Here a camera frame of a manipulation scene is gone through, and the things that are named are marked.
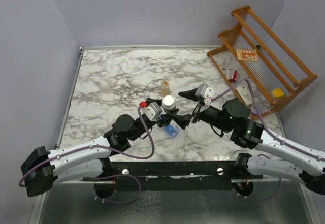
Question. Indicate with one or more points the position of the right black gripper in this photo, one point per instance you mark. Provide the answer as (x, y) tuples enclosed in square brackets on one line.
[(191, 94)]

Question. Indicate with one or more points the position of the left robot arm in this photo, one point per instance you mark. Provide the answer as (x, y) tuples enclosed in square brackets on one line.
[(45, 168)]

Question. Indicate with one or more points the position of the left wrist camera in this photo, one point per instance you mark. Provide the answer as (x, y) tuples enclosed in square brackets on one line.
[(152, 111)]

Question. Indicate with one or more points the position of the yellow lidded jar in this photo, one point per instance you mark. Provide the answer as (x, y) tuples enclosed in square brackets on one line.
[(277, 93)]

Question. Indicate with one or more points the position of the red white medicine box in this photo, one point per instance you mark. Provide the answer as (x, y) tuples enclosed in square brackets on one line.
[(232, 75)]

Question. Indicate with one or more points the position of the blue weekly pill organizer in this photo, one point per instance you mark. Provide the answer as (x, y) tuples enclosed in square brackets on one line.
[(172, 129)]

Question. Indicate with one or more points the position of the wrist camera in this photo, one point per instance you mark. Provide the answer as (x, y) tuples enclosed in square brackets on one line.
[(205, 94), (152, 111)]

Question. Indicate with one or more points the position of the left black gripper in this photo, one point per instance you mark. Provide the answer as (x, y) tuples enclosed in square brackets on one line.
[(165, 120)]

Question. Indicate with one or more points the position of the orange snack packet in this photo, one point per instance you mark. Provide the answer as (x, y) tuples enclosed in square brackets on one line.
[(246, 54)]

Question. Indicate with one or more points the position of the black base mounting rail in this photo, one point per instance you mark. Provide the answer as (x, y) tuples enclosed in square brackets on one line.
[(182, 176)]

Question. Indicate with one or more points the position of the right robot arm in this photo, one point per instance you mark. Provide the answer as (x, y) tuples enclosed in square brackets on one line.
[(295, 161)]

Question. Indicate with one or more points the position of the small amber pill bottle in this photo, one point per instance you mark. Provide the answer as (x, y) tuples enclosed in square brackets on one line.
[(164, 89)]

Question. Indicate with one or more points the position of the white pill bottle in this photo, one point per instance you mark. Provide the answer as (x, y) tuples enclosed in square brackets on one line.
[(169, 104)]

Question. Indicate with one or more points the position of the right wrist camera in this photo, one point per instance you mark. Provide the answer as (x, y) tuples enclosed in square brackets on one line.
[(205, 94)]

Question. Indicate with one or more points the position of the wooden tiered shelf rack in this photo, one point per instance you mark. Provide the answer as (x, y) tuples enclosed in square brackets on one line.
[(277, 66)]

